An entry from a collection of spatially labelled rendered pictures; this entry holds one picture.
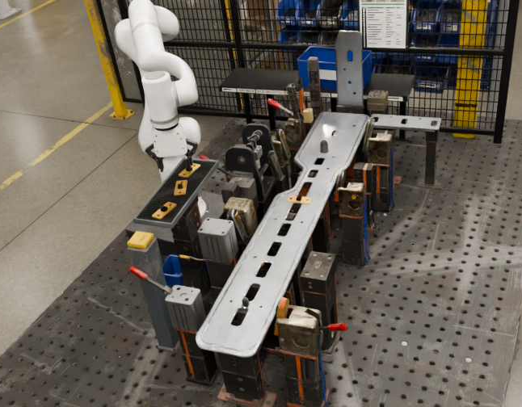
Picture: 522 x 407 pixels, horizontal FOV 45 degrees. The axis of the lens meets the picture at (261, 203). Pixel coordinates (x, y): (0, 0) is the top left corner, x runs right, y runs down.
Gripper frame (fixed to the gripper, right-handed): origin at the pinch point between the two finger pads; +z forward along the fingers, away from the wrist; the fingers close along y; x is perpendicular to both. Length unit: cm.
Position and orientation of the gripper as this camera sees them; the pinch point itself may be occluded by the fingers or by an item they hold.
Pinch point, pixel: (175, 165)
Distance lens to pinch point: 203.8
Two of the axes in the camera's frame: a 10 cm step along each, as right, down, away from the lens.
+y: 9.9, -1.0, -0.5
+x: -0.1, -5.8, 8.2
